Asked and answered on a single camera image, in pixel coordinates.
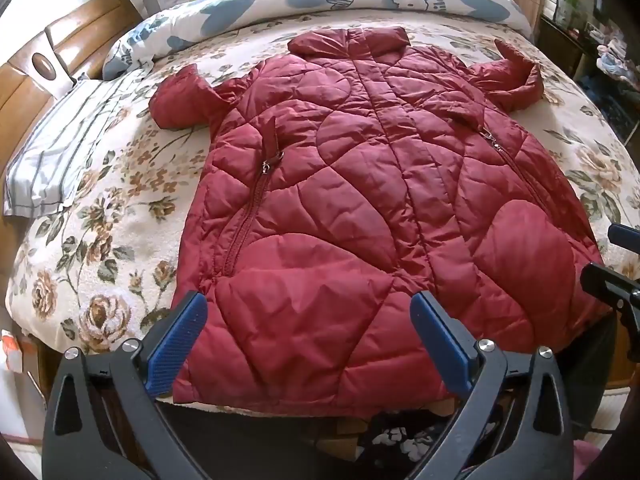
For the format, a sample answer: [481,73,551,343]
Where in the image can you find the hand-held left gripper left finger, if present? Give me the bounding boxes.
[42,291,211,480]

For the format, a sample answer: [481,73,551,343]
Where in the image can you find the orange box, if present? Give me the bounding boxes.
[0,331,27,372]

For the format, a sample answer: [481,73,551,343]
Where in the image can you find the floral bed blanket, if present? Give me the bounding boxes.
[5,10,640,411]

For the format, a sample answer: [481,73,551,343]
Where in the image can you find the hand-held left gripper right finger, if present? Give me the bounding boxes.
[405,291,573,480]

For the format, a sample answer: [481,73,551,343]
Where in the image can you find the grey striped pillow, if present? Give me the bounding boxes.
[2,67,146,218]

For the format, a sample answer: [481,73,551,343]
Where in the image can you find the person's dark floral pants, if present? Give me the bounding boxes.
[320,407,453,480]

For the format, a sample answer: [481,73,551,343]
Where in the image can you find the wooden headboard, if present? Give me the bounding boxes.
[0,0,146,171]

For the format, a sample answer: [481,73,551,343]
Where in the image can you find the shelf with small boxes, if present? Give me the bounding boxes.
[541,0,608,28]

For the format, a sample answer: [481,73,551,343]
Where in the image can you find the red quilted jacket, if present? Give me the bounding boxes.
[149,27,613,418]

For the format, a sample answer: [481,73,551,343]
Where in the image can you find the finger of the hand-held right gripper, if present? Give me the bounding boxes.
[607,224,640,252]
[580,261,640,322]

